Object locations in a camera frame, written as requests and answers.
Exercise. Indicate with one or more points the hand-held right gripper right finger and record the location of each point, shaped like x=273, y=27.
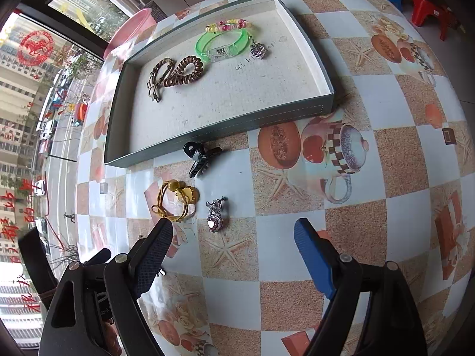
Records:
x=315, y=263

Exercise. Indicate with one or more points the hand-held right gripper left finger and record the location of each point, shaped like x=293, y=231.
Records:
x=152, y=259

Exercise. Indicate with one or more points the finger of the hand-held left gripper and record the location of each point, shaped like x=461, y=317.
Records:
x=98, y=257
x=37, y=259

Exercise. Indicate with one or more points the silver bow heart pendant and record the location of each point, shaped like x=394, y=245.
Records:
x=214, y=220

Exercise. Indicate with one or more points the black claw hair clip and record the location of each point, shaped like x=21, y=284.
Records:
x=198, y=159

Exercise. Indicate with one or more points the beige hair clip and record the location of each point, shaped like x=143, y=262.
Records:
x=153, y=92

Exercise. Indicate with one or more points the grey shallow tray box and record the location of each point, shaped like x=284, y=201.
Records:
x=230, y=100

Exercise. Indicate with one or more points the green translucent bangle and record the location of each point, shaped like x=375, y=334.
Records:
x=202, y=50

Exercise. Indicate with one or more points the red window lettering sticker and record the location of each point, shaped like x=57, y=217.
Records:
x=22, y=207

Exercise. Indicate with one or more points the red paper-cut window decoration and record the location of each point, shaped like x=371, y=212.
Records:
x=35, y=49

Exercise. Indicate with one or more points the pink plastic basin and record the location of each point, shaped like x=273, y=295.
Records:
x=126, y=33

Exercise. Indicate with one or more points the red plastic chair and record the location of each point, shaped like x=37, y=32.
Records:
x=426, y=5

